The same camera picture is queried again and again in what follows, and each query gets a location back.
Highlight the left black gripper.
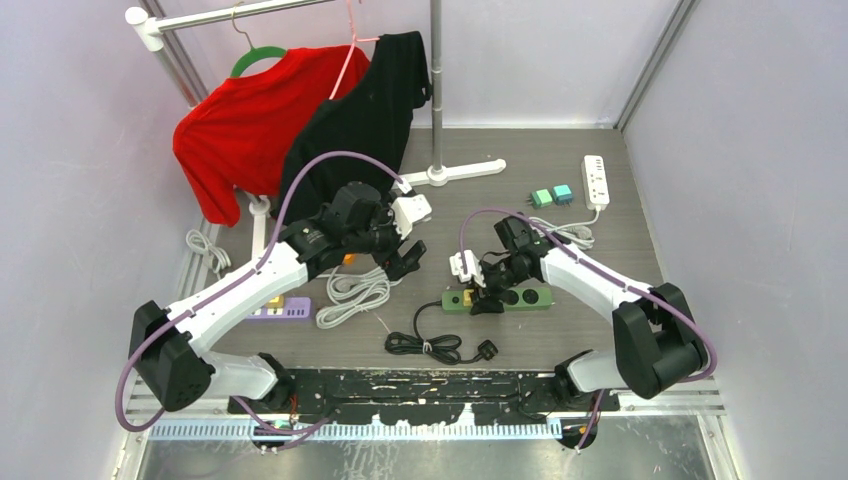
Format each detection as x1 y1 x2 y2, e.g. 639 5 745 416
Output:
345 194 425 280

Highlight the white power strip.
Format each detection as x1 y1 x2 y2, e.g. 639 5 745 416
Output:
581 155 610 212

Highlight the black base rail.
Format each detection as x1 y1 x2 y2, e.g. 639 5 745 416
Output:
251 368 597 426

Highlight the teal plug adapter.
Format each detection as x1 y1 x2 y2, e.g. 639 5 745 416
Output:
551 184 574 206

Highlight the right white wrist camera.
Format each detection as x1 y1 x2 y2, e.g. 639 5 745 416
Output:
449 249 485 287

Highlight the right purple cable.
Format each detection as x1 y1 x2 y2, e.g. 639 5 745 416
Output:
458 207 719 452

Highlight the white clothes rack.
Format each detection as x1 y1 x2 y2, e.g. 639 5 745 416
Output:
125 0 507 260

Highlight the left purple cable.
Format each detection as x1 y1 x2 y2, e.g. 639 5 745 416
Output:
115 150 415 453

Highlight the black power cable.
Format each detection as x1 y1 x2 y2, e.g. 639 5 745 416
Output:
384 301 499 366

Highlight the white cable by wall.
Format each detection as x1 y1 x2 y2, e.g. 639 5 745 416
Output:
185 229 232 274

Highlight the purple power strip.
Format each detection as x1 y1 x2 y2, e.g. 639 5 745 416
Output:
246 296 314 323

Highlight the green clothes hanger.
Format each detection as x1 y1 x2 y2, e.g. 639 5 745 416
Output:
229 2 287 78

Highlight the red t-shirt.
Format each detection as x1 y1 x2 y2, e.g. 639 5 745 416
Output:
172 45 371 227

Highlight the yellow adapter on purple strip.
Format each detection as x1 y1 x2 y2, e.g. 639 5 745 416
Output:
266 295 285 309

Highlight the green power strip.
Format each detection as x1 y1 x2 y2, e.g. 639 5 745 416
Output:
440 287 554 315

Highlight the grey coiled cable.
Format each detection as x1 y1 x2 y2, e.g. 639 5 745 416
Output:
315 264 403 331

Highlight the white strip cable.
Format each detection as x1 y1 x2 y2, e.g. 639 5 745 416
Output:
528 208 603 252

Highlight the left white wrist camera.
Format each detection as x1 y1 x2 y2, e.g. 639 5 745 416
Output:
391 194 433 240

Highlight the pink clothes hanger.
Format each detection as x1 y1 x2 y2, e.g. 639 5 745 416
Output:
329 0 379 100

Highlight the purple cable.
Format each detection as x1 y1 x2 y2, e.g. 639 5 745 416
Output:
458 207 719 452
115 150 415 453

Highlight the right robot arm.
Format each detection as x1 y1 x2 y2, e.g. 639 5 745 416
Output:
450 211 717 411

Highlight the black t-shirt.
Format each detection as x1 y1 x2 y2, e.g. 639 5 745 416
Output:
279 31 432 225

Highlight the green plug adapter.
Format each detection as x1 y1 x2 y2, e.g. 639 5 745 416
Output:
528 189 554 209

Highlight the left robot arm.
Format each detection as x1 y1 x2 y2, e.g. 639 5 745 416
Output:
131 182 432 413

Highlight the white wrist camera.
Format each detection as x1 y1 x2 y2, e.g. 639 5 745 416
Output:
449 249 485 287
391 194 433 240

